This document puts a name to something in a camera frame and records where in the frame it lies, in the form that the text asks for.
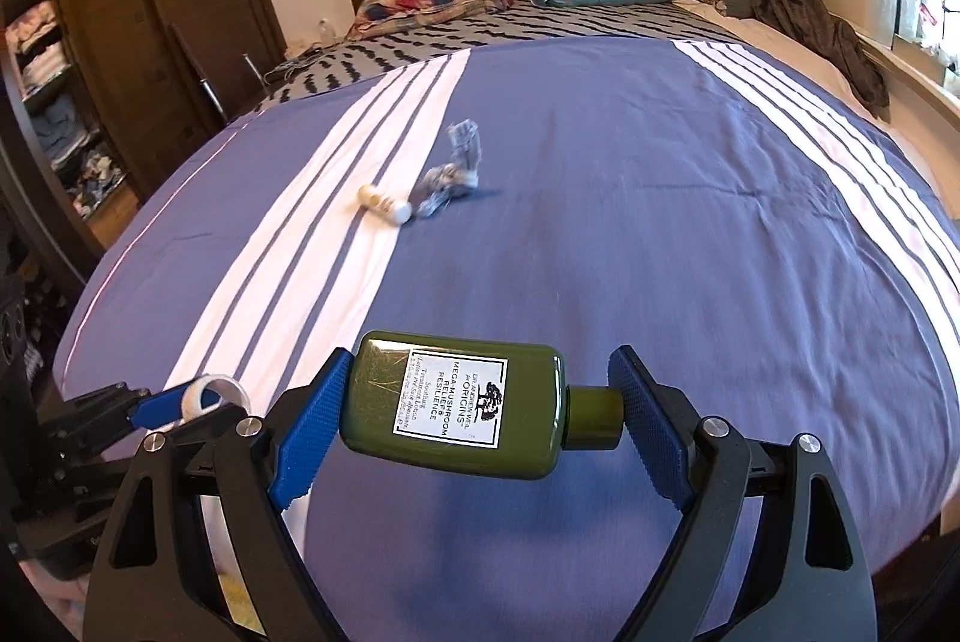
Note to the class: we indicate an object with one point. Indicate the striped silver ribbon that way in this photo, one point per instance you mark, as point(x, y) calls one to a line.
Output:
point(465, 151)

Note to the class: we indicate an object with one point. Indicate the small clear bottle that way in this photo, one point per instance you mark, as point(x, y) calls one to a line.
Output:
point(325, 31)

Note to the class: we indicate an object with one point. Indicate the folded clothes pile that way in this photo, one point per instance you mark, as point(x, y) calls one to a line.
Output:
point(60, 132)

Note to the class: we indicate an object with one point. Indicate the small cream tube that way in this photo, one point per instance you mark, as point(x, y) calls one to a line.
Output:
point(382, 203)

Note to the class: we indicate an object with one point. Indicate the grey patterned bed sheet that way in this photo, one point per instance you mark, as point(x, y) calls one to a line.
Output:
point(525, 23)

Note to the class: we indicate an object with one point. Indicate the blue white striped blanket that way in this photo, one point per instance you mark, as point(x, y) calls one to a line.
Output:
point(637, 199)

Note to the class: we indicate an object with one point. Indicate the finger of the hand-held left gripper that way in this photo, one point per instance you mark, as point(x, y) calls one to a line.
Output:
point(97, 409)
point(154, 409)

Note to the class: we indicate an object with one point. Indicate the dark green bottle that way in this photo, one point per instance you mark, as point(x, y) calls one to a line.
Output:
point(375, 379)

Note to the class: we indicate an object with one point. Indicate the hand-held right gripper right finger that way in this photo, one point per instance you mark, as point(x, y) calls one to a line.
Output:
point(652, 432)

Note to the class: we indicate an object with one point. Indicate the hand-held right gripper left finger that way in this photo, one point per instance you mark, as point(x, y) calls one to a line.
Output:
point(311, 432)

